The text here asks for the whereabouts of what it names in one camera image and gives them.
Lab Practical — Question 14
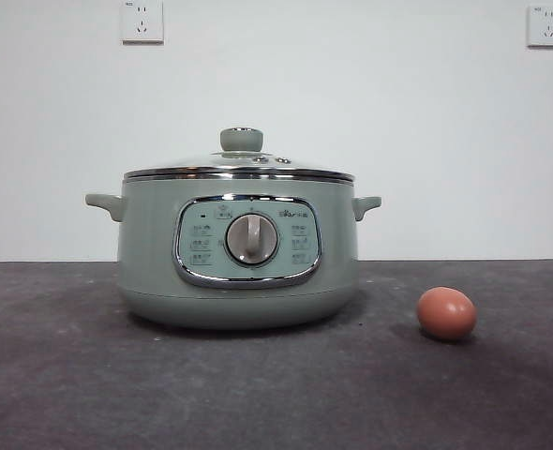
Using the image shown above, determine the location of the glass lid with green knob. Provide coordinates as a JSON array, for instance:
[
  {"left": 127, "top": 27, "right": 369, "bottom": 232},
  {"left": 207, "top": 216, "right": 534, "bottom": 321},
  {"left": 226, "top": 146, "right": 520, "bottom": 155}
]
[{"left": 122, "top": 126, "right": 355, "bottom": 183}]

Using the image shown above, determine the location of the brown egg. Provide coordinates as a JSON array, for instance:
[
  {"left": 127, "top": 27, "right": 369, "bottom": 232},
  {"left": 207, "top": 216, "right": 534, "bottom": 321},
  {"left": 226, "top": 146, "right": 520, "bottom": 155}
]
[{"left": 416, "top": 286, "right": 478, "bottom": 342}]

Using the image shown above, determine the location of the pale green electric cooking pot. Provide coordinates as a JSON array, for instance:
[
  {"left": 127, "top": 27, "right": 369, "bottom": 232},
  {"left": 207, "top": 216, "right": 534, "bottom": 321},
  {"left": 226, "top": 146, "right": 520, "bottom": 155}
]
[{"left": 84, "top": 176, "right": 382, "bottom": 329}]

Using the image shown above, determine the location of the white wall socket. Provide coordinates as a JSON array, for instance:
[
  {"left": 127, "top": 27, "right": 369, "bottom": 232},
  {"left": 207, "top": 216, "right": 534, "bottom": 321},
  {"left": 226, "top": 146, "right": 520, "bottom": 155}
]
[
  {"left": 120, "top": 0, "right": 165, "bottom": 46},
  {"left": 526, "top": 5, "right": 553, "bottom": 50}
]

